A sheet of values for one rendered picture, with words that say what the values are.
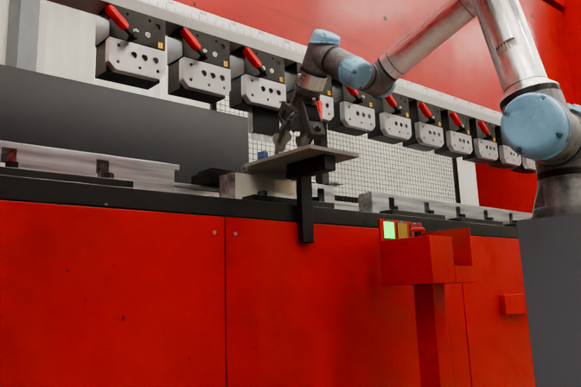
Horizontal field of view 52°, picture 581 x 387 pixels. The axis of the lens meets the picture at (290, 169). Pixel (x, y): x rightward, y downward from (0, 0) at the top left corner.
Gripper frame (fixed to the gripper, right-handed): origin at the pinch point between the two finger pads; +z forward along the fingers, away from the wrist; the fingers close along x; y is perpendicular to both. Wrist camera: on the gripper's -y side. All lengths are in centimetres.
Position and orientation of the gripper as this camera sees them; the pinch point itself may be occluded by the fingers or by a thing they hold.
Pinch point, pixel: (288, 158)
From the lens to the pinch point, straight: 163.2
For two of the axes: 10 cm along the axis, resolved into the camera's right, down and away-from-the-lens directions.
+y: -4.2, -4.8, 7.7
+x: -8.5, -0.8, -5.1
